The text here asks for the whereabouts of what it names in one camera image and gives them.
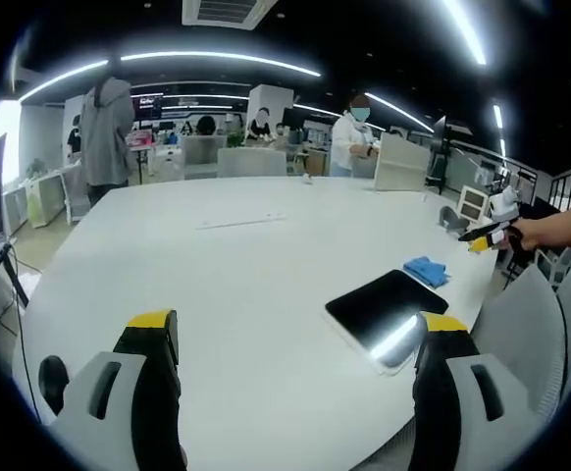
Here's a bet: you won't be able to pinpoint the white box with brown panels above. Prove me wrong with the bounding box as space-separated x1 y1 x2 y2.
455 184 491 223

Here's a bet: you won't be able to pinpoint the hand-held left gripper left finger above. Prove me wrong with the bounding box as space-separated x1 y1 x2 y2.
53 308 189 471

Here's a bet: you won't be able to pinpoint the ceiling air conditioner vent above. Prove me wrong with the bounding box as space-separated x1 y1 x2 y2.
182 0 261 27

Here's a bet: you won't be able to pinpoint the person's right hand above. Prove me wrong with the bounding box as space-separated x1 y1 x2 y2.
506 215 569 252

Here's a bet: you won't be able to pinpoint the grey headphones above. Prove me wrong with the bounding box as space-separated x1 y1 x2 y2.
438 205 470 236

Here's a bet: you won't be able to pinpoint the black tablet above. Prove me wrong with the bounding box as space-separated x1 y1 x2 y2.
322 268 450 377

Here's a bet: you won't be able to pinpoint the blue cleaning cloth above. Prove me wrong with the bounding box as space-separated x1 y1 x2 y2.
402 256 451 289

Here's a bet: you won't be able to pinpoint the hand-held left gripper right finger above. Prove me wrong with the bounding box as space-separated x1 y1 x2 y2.
410 311 541 471

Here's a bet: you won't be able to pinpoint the white cable tray cover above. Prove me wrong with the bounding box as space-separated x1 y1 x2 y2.
195 213 287 231

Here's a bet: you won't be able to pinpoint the beige desk divider panel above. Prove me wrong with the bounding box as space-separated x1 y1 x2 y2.
373 132 432 193

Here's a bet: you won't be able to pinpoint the grey mesh office chair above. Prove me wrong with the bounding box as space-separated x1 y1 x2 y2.
363 244 571 471

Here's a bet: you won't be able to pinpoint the black monitor on stand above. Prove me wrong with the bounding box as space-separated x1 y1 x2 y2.
425 115 469 193

